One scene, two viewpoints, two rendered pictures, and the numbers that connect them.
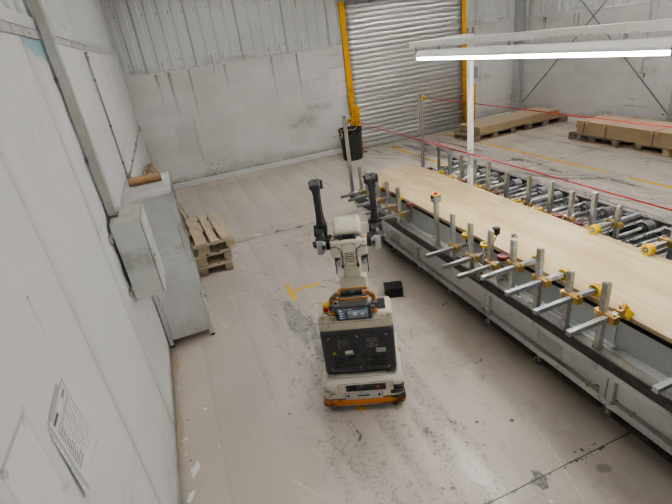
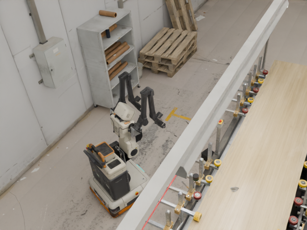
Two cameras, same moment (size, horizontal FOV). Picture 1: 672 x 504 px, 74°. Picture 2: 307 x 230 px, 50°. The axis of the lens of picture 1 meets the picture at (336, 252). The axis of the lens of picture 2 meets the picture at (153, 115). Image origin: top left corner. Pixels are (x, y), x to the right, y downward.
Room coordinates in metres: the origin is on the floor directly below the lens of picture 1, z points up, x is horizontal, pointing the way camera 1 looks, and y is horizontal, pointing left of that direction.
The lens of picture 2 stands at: (1.47, -2.59, 3.64)
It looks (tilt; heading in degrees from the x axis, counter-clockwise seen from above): 39 degrees down; 50
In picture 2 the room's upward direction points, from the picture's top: 5 degrees counter-clockwise
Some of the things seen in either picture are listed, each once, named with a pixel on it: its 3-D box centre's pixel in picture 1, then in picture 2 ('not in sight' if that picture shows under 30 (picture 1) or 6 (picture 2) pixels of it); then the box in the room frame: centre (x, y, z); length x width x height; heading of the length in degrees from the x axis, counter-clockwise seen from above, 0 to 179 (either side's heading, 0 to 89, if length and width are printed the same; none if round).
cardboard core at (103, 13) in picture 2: (144, 179); (108, 13); (4.35, 1.75, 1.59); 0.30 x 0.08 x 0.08; 108
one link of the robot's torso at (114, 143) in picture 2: not in sight; (124, 149); (3.06, -0.04, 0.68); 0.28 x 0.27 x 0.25; 84
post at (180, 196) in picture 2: (512, 268); (180, 207); (2.81, -1.26, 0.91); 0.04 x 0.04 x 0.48; 18
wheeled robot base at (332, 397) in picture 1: (362, 365); (121, 185); (2.89, -0.09, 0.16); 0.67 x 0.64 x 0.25; 174
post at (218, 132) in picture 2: (436, 224); (218, 140); (3.78, -0.96, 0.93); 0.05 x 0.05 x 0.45; 18
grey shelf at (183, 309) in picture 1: (170, 257); (112, 60); (4.25, 1.71, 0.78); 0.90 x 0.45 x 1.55; 18
